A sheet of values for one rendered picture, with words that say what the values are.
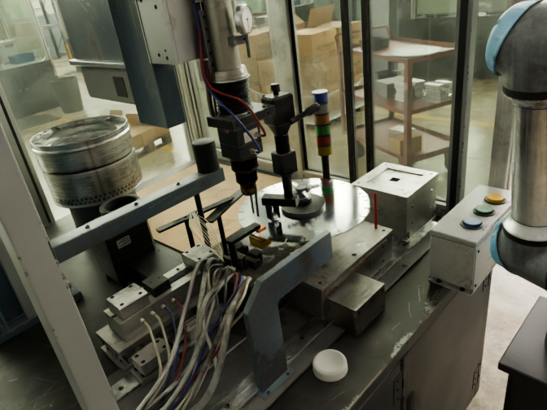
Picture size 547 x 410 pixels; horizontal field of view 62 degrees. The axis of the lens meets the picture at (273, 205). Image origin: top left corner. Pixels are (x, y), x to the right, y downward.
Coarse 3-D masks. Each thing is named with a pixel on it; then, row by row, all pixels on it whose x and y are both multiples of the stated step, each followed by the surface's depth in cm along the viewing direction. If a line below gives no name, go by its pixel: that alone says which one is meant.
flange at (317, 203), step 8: (304, 200) 110; (312, 200) 113; (320, 200) 113; (288, 208) 111; (296, 208) 110; (304, 208) 110; (312, 208) 109; (320, 208) 109; (296, 216) 109; (304, 216) 108
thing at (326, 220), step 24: (264, 192) 123; (312, 192) 120; (336, 192) 118; (360, 192) 116; (240, 216) 113; (264, 216) 111; (288, 216) 109; (312, 216) 108; (336, 216) 107; (360, 216) 105; (288, 240) 100
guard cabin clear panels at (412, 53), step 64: (0, 0) 147; (256, 0) 157; (320, 0) 139; (384, 0) 125; (448, 0) 114; (0, 64) 151; (64, 64) 166; (192, 64) 196; (256, 64) 169; (320, 64) 149; (384, 64) 133; (448, 64) 120; (384, 128) 142; (448, 128) 128
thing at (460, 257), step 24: (480, 192) 119; (504, 192) 117; (456, 216) 110; (480, 216) 108; (432, 240) 107; (456, 240) 103; (480, 240) 101; (432, 264) 110; (456, 264) 105; (480, 264) 106; (456, 288) 109
